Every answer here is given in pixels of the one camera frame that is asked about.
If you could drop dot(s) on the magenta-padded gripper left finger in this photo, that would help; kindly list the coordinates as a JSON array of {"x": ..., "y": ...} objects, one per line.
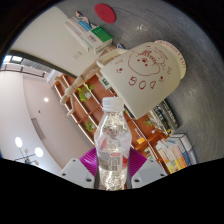
[{"x": 76, "y": 171}]

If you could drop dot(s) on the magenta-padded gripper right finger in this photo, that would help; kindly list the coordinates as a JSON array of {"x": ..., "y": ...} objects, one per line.
[{"x": 148, "y": 171}]

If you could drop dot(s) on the clear plastic water bottle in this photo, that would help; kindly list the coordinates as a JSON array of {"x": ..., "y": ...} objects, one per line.
[{"x": 112, "y": 140}]

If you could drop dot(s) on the yellow cover book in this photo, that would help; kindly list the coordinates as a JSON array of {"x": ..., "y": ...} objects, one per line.
[{"x": 163, "y": 156}]

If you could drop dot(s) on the white spine book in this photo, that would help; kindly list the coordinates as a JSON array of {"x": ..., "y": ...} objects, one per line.
[{"x": 171, "y": 155}]

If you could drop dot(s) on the orange spine book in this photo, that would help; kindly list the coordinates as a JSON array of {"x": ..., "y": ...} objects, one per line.
[{"x": 179, "y": 156}]

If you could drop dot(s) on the blue spine book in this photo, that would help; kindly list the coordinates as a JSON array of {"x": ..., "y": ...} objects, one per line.
[{"x": 185, "y": 151}]

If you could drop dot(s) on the grey blue book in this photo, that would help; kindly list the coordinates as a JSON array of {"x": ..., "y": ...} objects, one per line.
[{"x": 191, "y": 148}]

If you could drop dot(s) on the ceiling air vent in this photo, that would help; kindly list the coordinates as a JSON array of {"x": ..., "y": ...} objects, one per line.
[{"x": 38, "y": 129}]

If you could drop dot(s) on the dark book stack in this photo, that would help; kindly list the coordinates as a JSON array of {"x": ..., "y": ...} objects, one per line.
[{"x": 168, "y": 116}]

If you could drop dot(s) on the wooden shelf unit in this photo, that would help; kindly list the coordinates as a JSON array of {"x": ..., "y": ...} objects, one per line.
[{"x": 81, "y": 111}]

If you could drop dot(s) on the ceiling lights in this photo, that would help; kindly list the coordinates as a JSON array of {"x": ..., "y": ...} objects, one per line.
[{"x": 18, "y": 142}]

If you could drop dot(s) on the cream cup with red print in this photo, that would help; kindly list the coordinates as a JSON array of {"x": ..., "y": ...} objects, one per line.
[{"x": 146, "y": 86}]

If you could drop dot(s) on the green white drink carton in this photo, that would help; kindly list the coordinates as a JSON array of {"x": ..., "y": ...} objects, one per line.
[{"x": 106, "y": 82}]

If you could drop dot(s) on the grey curtain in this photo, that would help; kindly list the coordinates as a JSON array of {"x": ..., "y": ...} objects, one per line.
[{"x": 33, "y": 68}]

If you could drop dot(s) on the window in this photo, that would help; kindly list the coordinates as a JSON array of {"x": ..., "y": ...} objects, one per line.
[{"x": 11, "y": 59}]

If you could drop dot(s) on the green white small box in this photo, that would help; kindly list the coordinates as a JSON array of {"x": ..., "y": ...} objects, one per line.
[{"x": 100, "y": 36}]

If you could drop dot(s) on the white thick book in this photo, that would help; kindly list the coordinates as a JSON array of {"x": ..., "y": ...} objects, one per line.
[
  {"x": 77, "y": 22},
  {"x": 74, "y": 30}
]

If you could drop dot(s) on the round colourful badge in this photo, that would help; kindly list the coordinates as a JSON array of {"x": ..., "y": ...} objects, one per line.
[{"x": 81, "y": 15}]

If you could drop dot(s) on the flat round red coaster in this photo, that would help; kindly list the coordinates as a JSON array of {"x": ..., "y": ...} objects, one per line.
[{"x": 105, "y": 13}]

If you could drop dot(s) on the white wall socket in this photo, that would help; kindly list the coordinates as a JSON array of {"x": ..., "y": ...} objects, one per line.
[{"x": 77, "y": 55}]

